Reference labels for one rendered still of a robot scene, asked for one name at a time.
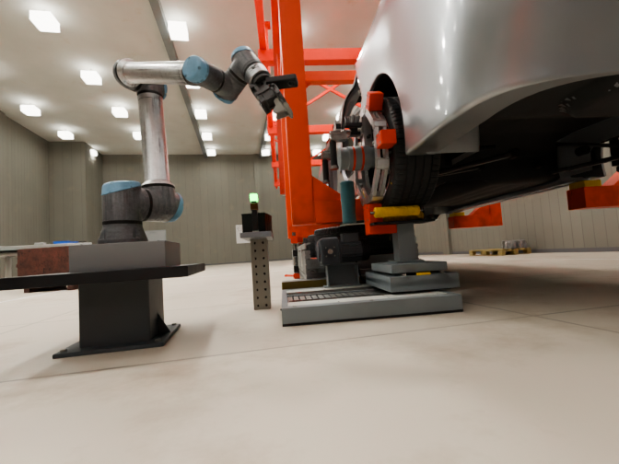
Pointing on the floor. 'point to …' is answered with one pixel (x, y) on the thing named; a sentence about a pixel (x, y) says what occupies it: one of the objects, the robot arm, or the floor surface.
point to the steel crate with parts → (43, 264)
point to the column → (261, 284)
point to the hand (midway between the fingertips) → (292, 113)
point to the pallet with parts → (505, 249)
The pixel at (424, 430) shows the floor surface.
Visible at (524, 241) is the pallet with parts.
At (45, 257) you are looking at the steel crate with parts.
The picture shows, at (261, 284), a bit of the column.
